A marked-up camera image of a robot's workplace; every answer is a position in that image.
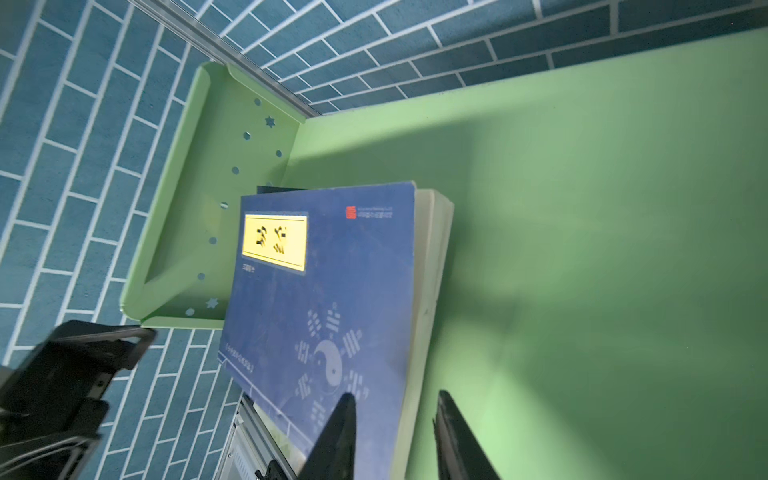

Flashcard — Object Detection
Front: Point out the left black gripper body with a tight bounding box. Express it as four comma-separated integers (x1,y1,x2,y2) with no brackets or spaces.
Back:
1,320,156,479

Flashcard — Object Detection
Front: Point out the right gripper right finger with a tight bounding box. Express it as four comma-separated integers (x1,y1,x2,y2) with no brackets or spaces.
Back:
433,390,500,480

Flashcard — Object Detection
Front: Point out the blue book yellow label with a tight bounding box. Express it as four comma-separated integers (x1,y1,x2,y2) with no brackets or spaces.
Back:
219,182,454,479
257,185,301,195

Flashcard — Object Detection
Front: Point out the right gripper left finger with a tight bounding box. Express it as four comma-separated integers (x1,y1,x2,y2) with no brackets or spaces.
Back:
298,393,357,480

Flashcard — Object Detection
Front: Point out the green wooden shelf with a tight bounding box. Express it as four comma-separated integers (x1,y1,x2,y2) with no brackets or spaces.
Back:
120,28,767,479

